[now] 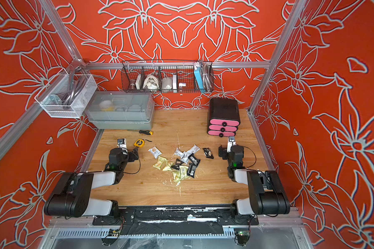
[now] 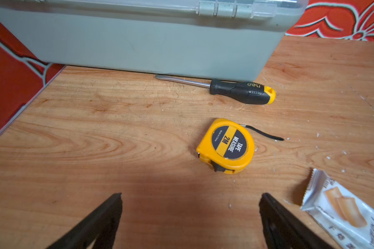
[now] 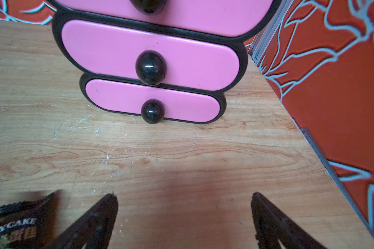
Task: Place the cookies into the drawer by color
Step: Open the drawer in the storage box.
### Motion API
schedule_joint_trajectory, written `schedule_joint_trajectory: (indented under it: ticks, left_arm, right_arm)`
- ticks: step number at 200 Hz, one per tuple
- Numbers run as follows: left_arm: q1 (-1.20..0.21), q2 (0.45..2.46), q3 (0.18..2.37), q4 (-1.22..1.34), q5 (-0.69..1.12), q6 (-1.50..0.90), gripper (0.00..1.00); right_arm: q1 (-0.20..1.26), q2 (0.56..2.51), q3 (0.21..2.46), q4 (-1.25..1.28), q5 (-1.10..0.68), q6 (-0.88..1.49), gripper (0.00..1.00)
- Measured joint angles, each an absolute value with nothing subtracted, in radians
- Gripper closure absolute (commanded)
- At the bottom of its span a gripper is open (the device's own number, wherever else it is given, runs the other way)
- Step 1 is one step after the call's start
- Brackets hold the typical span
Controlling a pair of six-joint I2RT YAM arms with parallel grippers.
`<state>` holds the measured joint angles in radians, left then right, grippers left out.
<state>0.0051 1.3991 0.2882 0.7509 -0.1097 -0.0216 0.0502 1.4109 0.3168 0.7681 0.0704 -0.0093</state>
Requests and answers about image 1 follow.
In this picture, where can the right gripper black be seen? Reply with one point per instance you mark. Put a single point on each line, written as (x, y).
(223, 152)

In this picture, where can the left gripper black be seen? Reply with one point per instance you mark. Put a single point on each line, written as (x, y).
(132, 155)

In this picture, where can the black cookie packet isolated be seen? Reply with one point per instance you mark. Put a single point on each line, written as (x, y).
(208, 153)

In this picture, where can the pink drawer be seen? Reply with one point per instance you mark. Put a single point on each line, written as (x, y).
(223, 128)
(221, 134)
(224, 122)

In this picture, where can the pink top drawer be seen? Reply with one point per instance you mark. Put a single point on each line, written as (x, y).
(224, 122)

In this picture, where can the black cookie packet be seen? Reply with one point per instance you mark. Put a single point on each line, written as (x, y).
(194, 160)
(176, 166)
(191, 170)

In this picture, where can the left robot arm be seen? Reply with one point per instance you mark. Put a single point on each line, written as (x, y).
(71, 196)

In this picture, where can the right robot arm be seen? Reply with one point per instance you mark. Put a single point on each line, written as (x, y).
(266, 195)

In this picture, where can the pink bottom drawer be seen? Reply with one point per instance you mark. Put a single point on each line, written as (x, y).
(221, 134)

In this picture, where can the black drawer cabinet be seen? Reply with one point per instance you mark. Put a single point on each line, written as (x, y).
(222, 108)

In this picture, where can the yellow tape measure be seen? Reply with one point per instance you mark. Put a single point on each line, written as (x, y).
(139, 143)

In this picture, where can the white cookie packet left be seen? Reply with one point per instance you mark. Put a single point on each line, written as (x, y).
(155, 152)

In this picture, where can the yellow black screwdriver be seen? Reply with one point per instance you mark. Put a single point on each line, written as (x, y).
(146, 132)

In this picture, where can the white cookie packet far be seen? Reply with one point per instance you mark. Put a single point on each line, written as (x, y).
(193, 149)

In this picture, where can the green cookie packet leftmost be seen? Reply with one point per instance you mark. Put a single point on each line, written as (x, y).
(161, 163)

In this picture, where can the green cookie packet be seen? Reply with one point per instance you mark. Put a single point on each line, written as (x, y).
(177, 177)
(183, 172)
(168, 166)
(161, 163)

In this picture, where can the white cookie packet middle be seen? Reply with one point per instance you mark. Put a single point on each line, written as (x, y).
(185, 157)

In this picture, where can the green cookie packet right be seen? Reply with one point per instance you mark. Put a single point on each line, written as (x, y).
(183, 172)

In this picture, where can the white cookie packet crumpled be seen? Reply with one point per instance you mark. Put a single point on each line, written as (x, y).
(178, 153)

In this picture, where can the grey plastic storage box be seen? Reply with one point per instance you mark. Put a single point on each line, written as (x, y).
(116, 110)

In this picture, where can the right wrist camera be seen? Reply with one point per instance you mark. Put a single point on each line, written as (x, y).
(231, 141)

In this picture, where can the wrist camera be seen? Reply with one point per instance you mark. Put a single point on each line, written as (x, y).
(231, 141)
(121, 143)

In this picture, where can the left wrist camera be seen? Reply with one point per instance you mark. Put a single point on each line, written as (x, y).
(121, 143)

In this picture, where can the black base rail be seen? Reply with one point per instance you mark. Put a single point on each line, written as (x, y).
(177, 219)

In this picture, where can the black wire basket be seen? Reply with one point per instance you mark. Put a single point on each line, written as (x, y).
(172, 76)

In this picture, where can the clear plastic wall bin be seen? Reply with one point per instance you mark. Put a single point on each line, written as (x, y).
(67, 96)

